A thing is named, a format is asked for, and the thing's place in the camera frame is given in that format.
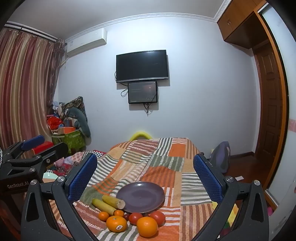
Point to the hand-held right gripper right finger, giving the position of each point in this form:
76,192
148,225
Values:
208,180

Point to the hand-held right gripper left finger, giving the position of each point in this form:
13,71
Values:
83,178

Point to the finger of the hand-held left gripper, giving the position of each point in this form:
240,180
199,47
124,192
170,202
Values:
54,151
33,141

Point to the yellow sugarcane piece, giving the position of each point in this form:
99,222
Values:
104,205
113,201

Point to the small tangerine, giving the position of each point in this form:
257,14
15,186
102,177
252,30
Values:
103,216
119,212

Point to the large orange with sticker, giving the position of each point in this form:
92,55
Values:
116,223

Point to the dark purple plate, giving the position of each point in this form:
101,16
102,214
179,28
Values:
141,197

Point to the red tomato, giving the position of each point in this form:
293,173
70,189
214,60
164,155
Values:
158,217
135,218

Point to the red flat box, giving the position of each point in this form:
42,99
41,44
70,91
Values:
42,148

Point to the pink plush toy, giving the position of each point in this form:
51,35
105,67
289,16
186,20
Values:
59,163

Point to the floral quilt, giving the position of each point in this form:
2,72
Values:
75,158

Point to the grey purple backpack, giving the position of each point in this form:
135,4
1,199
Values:
219,157

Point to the red plastic bag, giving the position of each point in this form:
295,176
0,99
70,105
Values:
54,122

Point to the white paper slip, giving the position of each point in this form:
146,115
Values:
239,178

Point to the yellow colourful bed sheet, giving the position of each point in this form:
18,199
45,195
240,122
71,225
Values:
232,216

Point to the patterned dark cushion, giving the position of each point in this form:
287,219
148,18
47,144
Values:
77,103

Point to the striped red curtain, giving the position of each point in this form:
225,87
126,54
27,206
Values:
25,88

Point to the dark red plum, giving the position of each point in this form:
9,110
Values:
126,216

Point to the striped patchwork blanket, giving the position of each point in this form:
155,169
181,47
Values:
148,166

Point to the yellow foam tube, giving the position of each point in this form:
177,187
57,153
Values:
140,135

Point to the brown wooden door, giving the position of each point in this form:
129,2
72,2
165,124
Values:
268,104

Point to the small black monitor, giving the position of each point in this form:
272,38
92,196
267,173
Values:
143,92

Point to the white air conditioner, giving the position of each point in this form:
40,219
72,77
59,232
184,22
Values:
85,42

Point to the wooden overhead cabinet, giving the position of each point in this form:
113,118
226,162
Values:
238,20

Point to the white curtain rail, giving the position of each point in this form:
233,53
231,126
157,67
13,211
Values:
30,31

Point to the black wall television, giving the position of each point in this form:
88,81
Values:
142,66

